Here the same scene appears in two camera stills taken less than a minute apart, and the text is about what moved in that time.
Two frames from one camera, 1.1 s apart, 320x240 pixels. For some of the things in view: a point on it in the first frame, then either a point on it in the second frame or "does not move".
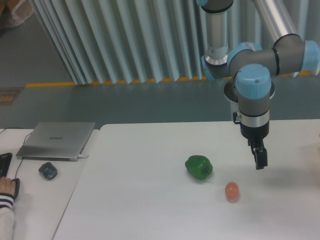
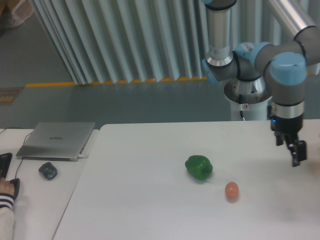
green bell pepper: [199, 167] does not move
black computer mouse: [17, 187] does not move
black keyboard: [5, 160] does not move
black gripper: [255, 136] to [292, 126]
